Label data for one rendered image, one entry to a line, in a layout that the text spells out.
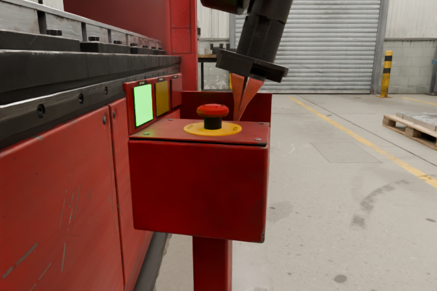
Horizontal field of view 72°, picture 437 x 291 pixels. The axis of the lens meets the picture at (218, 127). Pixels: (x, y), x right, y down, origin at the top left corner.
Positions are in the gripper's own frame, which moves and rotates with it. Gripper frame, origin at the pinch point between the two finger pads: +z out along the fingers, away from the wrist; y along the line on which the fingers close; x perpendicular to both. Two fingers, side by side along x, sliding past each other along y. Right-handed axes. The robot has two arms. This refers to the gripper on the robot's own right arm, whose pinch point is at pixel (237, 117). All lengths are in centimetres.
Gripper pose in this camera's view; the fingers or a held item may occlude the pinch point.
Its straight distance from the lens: 46.2
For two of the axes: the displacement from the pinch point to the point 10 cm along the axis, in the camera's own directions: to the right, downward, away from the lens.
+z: -2.6, 9.3, 2.6
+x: -1.9, 2.2, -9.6
